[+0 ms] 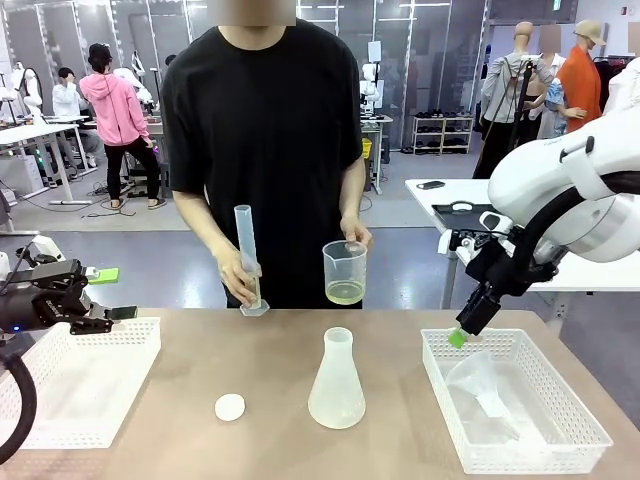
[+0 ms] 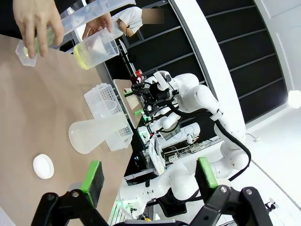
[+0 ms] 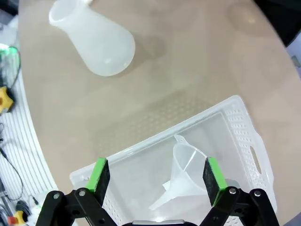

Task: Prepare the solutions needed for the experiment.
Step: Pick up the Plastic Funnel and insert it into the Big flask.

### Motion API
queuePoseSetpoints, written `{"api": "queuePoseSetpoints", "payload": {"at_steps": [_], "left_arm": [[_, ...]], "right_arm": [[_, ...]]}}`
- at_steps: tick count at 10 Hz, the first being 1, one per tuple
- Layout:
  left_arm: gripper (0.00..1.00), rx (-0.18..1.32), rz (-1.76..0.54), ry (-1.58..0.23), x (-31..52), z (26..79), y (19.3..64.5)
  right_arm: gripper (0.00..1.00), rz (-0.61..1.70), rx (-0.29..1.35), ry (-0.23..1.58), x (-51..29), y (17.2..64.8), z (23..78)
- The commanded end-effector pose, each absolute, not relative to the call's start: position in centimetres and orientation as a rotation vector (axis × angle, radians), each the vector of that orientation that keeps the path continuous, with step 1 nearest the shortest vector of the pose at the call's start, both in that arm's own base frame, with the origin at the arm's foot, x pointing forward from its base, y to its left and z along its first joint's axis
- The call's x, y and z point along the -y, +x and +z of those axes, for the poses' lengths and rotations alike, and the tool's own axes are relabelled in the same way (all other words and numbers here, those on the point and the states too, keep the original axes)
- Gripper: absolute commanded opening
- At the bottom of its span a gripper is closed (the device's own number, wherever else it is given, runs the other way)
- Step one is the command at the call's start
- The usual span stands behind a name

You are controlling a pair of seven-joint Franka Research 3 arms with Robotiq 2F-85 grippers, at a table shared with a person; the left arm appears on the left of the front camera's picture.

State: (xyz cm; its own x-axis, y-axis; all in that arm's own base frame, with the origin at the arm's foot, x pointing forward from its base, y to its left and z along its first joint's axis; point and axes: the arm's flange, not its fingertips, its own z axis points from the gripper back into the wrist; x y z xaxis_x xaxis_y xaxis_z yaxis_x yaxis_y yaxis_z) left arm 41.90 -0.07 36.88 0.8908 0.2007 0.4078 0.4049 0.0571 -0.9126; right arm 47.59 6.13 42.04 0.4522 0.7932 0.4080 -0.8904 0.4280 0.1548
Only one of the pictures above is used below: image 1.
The mannequin in grey shirt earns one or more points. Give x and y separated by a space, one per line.
500 90

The black tripod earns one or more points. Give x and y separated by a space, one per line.
522 95

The white round lid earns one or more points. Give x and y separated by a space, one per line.
230 407

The mannequin in orange clothes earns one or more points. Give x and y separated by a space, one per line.
580 80

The black tray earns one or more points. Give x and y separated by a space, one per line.
450 212

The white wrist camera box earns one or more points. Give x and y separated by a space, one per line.
492 220
47 247

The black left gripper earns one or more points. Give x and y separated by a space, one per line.
50 307

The white desk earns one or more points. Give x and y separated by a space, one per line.
30 132

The shoe rack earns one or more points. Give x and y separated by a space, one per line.
442 130

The small white label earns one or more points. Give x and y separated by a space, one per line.
492 407

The background person in black shirt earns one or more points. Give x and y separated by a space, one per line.
170 60

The small black device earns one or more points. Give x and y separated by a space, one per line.
431 184

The clear plastic beaker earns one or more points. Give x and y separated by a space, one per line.
345 280

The seated person in white shirt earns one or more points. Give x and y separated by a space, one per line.
65 100

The clear plastic graduated cylinder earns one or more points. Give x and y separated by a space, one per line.
245 230

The clear crumpled plastic bag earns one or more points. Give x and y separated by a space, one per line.
530 425

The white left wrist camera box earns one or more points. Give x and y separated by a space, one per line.
47 247

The person in black T-shirt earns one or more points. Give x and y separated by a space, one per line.
260 125

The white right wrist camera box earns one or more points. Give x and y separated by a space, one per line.
492 220

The yellow bin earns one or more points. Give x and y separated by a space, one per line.
366 149

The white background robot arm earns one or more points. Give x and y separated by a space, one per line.
30 90

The white perforated plastic basket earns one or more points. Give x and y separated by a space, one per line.
100 380
575 430

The person in pink hoodie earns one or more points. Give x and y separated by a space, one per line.
112 110

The person's left hand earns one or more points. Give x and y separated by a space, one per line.
357 231

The translucent Erlenmeyer flask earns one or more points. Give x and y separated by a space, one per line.
336 390

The person's right forearm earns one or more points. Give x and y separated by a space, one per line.
205 225

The translucent plastic funnel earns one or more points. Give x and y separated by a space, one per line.
472 377

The person's right hand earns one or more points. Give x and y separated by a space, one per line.
232 275

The white side table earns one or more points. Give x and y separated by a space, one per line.
425 200

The person's left forearm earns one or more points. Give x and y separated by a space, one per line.
354 190

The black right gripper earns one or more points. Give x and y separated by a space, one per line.
480 307

